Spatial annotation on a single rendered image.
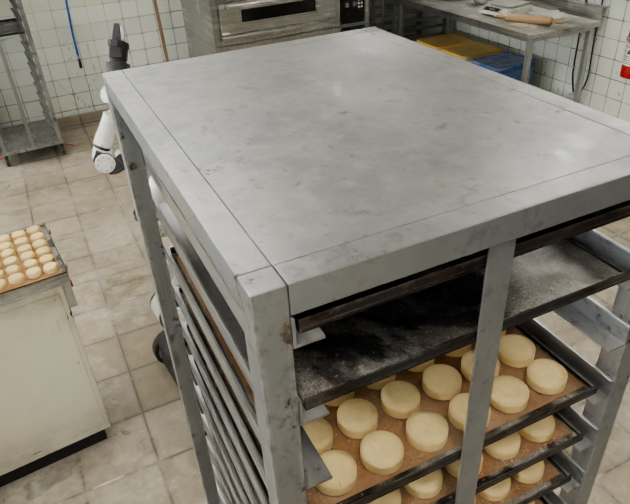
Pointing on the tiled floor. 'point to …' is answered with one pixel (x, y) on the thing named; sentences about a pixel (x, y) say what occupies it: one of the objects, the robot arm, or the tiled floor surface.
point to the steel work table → (469, 12)
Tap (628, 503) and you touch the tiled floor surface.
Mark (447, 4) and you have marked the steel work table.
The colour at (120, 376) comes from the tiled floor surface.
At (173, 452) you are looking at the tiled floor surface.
